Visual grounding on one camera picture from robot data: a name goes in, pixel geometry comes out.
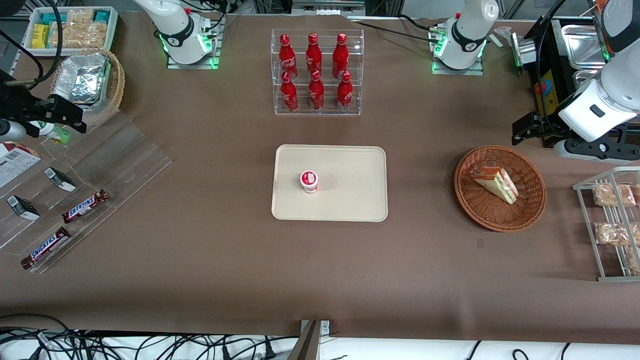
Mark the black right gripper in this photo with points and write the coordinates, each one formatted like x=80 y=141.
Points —
x=15 y=106

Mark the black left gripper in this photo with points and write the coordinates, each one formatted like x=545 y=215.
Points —
x=549 y=128

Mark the triangle sandwich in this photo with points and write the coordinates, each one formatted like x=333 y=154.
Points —
x=495 y=181

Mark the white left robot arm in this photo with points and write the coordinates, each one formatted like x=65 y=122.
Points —
x=470 y=30

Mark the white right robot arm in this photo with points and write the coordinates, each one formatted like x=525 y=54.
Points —
x=175 y=25

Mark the deep wicker basket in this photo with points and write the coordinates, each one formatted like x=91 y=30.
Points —
x=116 y=85

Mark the small steel tray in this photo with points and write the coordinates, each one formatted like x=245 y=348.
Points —
x=585 y=80

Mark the round shallow wicker basket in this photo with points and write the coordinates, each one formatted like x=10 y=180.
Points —
x=480 y=210

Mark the large steel tray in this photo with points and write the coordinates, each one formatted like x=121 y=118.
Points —
x=582 y=45

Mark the beige plastic tray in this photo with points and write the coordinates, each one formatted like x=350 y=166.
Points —
x=350 y=190

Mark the green white plastic bottle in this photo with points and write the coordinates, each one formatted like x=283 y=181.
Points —
x=52 y=132

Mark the silver foil pouch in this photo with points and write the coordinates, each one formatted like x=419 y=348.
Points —
x=80 y=77

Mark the black stand with yellow label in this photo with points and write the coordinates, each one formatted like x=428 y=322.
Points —
x=545 y=90

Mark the small black carton box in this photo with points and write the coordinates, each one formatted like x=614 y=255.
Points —
x=22 y=207
x=60 y=179

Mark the red white printed box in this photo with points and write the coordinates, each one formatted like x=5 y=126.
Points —
x=15 y=162

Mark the yellow snack pack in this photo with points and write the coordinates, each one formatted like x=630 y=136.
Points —
x=40 y=36

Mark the clear cracker bag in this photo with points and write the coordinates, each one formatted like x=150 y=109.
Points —
x=80 y=32

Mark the clear acrylic stepped display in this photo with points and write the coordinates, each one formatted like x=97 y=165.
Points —
x=125 y=160

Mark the teal snack pack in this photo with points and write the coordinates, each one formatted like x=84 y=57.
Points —
x=52 y=18
x=102 y=16

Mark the white plastic bin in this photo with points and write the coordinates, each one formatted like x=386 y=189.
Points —
x=112 y=30

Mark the Snickers chocolate bar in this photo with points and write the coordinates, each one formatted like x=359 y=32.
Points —
x=45 y=248
x=85 y=206

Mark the clear bag of snacks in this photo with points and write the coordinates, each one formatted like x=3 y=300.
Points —
x=635 y=260
x=612 y=195
x=612 y=234
x=637 y=192

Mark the clear acrylic bottle rack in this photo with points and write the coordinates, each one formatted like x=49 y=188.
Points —
x=360 y=65

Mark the red cola bottle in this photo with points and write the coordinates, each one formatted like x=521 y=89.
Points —
x=316 y=94
x=344 y=95
x=289 y=95
x=314 y=55
x=287 y=57
x=340 y=57

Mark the brown table cover mat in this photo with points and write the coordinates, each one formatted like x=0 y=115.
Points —
x=200 y=260

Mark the red white yogurt cup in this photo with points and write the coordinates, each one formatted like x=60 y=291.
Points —
x=309 y=181

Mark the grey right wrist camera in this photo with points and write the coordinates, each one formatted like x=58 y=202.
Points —
x=10 y=131

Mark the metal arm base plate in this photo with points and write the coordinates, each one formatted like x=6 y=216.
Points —
x=437 y=67
x=217 y=55

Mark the metal mount bracket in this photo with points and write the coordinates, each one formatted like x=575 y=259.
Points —
x=312 y=342

